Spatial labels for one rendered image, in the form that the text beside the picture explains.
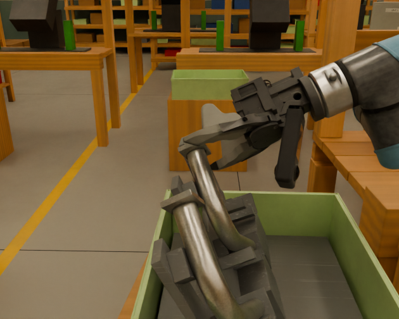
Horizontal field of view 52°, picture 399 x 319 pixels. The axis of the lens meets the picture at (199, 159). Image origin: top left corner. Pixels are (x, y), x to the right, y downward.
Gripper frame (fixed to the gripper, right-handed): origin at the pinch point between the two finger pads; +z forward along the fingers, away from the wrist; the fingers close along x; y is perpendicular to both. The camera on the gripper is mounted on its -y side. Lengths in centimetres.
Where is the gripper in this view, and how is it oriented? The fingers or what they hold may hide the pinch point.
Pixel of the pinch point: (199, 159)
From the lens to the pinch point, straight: 64.3
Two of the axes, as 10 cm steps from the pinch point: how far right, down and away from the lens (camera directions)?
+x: -2.9, -3.3, -9.0
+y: -3.0, -8.6, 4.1
